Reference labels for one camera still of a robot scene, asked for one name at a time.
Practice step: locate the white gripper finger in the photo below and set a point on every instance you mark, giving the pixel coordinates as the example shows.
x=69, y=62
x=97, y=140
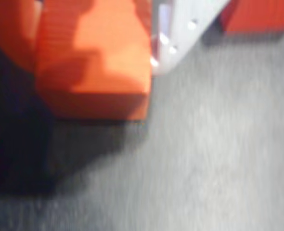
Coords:
x=180, y=14

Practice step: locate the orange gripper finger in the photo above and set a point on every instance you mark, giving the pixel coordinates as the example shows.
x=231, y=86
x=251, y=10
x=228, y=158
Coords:
x=9, y=19

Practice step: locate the orange cube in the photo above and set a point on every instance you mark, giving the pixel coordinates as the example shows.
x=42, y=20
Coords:
x=103, y=48

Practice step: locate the red cube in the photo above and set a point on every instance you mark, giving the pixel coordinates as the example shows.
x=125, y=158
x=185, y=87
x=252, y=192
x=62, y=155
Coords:
x=260, y=14

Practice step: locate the black felt mat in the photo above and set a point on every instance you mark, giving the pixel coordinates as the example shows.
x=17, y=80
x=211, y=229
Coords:
x=204, y=144

